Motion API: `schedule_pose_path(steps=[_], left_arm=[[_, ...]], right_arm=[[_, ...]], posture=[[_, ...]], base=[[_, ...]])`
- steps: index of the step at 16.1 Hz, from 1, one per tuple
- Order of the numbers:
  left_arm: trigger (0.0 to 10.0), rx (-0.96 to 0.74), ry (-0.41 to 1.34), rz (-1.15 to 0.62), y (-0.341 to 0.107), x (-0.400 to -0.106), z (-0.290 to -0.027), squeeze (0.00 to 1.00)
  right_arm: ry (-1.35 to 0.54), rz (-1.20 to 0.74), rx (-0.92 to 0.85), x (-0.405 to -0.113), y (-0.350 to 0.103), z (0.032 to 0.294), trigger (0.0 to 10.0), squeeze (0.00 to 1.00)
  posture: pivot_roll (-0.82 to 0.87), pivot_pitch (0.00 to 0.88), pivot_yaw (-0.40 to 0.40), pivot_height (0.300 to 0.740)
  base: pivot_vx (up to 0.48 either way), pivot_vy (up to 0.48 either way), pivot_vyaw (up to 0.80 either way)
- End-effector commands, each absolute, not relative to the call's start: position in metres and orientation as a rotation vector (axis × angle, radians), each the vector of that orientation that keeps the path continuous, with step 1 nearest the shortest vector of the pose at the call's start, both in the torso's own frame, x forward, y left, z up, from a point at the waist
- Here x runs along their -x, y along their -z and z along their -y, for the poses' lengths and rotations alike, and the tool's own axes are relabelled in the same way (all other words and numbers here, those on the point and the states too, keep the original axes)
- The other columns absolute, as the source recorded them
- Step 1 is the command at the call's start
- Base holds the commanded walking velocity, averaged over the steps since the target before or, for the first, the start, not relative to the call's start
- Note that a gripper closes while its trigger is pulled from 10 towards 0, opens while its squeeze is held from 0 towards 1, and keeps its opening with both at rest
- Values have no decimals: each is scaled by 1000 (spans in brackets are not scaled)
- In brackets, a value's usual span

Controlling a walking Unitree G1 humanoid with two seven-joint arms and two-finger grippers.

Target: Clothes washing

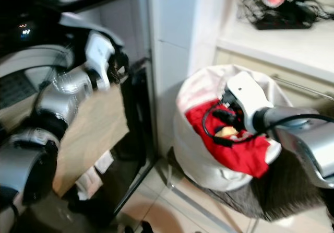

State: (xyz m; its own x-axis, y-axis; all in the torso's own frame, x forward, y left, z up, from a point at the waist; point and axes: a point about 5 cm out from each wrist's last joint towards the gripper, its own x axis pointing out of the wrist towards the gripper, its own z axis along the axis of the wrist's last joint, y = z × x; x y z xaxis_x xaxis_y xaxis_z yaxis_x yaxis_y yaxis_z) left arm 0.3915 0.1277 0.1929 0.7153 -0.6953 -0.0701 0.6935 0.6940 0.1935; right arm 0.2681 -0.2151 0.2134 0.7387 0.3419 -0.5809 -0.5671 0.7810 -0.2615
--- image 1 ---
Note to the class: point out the red garment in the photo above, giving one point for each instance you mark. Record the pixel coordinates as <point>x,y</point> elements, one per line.
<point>240,157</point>

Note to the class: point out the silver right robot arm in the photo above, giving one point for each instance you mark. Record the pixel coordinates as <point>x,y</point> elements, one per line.
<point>302,139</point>

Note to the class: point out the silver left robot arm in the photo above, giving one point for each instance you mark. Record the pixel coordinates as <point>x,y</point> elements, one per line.
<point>62,100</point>

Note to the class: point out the yellow cloth piece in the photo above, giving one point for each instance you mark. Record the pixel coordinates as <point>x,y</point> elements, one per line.
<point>227,132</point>

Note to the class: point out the white fabric laundry basket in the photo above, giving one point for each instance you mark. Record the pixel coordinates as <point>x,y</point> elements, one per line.
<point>193,154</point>

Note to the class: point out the white counter cabinet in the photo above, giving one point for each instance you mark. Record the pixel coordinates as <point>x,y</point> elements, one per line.
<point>282,47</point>

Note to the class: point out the grey floor mat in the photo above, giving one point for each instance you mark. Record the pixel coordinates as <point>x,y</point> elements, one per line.
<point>282,196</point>

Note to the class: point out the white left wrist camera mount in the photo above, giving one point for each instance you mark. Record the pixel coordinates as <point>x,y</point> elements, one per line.
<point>99,53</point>

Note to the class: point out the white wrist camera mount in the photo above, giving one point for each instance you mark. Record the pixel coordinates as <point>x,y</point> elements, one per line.
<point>99,53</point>
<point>248,94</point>

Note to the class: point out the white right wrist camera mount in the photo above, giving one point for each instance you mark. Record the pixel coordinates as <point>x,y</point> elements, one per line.
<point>248,94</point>

